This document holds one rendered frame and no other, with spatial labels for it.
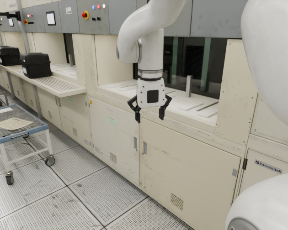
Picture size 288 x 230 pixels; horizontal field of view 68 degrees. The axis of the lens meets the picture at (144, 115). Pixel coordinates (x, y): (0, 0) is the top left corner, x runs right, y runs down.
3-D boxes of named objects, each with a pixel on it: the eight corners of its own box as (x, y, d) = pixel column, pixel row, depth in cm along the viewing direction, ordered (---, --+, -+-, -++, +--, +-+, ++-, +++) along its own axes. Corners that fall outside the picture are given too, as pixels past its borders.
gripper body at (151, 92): (139, 77, 70) (139, 110, 74) (168, 75, 73) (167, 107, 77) (133, 73, 76) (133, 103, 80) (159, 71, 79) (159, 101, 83)
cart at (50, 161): (-18, 148, 255) (-30, 111, 237) (29, 134, 289) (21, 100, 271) (8, 188, 192) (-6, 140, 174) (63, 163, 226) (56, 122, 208)
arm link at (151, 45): (140, 71, 68) (166, 69, 71) (139, 26, 64) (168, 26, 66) (132, 67, 76) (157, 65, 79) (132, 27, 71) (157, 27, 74)
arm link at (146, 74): (141, 71, 69) (141, 80, 70) (166, 70, 71) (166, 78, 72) (134, 67, 76) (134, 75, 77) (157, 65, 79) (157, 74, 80)
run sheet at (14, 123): (-9, 125, 206) (-10, 124, 205) (14, 117, 226) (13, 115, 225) (12, 131, 193) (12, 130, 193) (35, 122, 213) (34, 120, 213)
